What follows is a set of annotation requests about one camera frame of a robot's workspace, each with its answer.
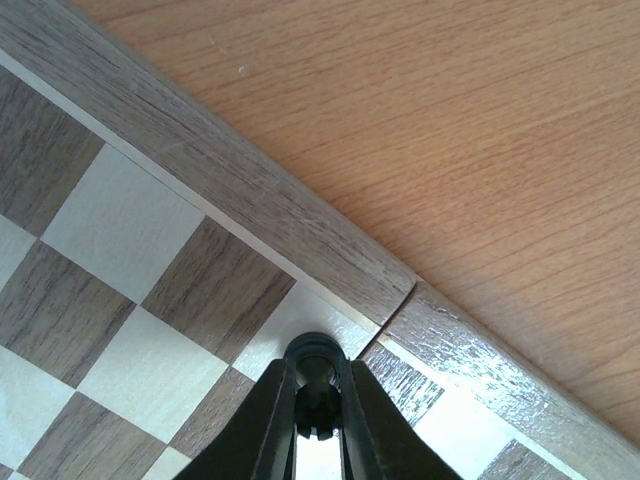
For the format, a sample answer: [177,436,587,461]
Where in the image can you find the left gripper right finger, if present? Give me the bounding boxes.
[339,360,458,479]

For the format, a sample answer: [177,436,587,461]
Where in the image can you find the wooden chess board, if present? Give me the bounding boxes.
[0,0,640,480]

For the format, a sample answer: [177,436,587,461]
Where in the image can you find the black rook chess piece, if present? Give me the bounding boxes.
[285,332,346,441]

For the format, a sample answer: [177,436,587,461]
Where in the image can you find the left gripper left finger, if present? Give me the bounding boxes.
[176,359,296,480]

